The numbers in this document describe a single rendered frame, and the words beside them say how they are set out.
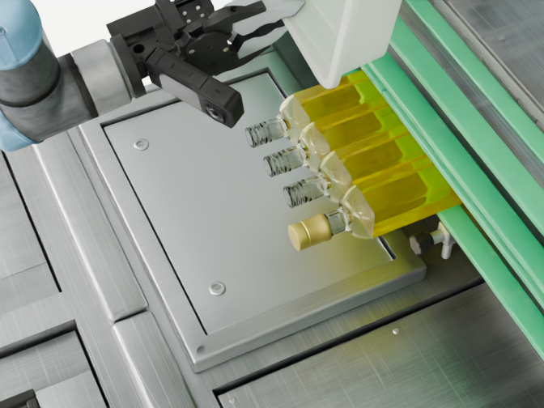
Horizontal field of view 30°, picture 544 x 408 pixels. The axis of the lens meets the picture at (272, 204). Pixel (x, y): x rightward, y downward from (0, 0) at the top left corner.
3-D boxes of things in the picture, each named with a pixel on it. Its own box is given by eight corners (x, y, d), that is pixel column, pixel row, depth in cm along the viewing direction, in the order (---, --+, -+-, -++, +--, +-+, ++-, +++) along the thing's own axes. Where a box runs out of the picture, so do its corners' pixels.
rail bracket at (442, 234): (486, 224, 139) (401, 259, 135) (495, 193, 133) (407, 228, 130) (503, 246, 136) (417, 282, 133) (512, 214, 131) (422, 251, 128)
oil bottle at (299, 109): (407, 78, 145) (272, 126, 139) (411, 49, 140) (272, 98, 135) (427, 104, 142) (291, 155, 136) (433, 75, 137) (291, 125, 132)
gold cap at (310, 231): (318, 206, 125) (286, 218, 124) (332, 226, 123) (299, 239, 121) (318, 226, 127) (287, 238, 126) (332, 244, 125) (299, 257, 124)
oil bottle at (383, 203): (473, 161, 135) (331, 216, 129) (481, 133, 131) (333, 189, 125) (497, 191, 132) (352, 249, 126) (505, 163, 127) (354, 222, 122)
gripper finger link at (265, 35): (286, -25, 114) (212, 5, 113) (309, 12, 112) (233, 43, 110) (288, -7, 117) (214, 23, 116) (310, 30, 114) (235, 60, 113)
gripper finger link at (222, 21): (259, -10, 107) (184, 23, 106) (265, 0, 107) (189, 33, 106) (264, 18, 112) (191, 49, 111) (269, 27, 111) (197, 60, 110)
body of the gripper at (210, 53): (201, -29, 110) (98, 13, 109) (233, 27, 106) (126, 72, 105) (210, 15, 117) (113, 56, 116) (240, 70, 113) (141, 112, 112)
